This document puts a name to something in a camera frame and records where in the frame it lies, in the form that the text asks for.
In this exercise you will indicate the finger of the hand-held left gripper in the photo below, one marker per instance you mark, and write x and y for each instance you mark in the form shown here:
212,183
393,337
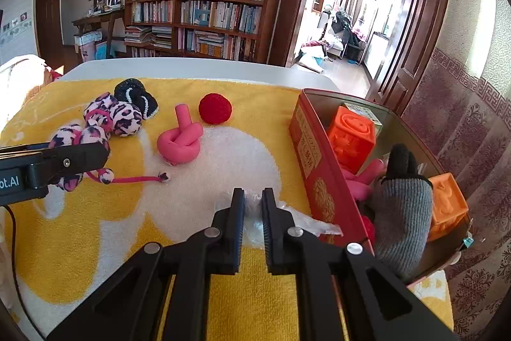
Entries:
76,161

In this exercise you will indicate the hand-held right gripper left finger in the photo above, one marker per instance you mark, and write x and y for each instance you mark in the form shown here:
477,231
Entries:
240,229

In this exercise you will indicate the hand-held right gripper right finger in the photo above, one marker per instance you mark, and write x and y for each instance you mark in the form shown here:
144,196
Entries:
268,241

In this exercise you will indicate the clear plastic bag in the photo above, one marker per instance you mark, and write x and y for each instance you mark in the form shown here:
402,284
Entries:
307,225

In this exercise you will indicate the pink leopard plush toy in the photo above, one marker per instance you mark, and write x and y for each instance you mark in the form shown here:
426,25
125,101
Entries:
123,117

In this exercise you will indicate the red tin container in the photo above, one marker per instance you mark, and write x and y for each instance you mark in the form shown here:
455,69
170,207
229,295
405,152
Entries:
315,161

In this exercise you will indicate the red crochet ball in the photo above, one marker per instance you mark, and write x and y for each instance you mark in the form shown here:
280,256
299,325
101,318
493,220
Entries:
368,231
214,108

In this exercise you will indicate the small embossed orange cube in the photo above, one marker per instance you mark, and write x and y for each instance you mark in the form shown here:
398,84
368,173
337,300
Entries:
351,137

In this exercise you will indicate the grey glove with black fingers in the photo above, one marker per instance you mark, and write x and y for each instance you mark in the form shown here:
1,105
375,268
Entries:
403,213

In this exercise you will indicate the yellow cardboard box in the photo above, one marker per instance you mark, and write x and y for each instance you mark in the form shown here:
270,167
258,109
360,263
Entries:
365,111

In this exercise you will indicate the large ribbed orange cube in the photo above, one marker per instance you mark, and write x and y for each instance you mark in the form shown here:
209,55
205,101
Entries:
447,205

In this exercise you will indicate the black crochet pouch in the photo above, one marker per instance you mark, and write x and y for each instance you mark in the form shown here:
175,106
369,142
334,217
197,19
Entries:
131,89

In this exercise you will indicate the yellow and white towel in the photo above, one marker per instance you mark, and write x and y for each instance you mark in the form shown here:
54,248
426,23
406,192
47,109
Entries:
119,245

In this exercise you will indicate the pink foam knot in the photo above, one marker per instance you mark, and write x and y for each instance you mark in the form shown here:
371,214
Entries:
361,185
175,147

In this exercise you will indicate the pink bin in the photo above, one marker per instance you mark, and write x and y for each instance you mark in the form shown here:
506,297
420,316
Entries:
88,51

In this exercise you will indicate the wooden desk with hutch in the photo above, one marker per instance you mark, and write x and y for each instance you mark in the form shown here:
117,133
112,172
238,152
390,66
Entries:
99,18

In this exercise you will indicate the dark wooden door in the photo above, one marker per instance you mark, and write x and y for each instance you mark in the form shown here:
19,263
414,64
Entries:
50,17

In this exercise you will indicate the white sliding wardrobe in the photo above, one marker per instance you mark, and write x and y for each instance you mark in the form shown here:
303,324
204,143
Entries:
18,25

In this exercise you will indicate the white bag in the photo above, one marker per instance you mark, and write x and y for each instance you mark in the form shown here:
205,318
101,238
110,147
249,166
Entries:
309,62

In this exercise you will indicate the teal clip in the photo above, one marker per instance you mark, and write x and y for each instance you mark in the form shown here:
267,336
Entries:
469,242

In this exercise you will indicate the rows of books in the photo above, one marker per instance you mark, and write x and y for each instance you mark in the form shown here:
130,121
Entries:
223,15

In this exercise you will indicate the wooden bookshelf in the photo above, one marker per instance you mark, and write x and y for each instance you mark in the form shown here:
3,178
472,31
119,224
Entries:
275,13

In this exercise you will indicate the rack with clothes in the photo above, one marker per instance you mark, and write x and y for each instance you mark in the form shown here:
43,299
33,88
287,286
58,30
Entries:
345,29

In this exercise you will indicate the open panelled wooden door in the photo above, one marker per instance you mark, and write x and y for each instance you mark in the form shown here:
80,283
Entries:
419,13

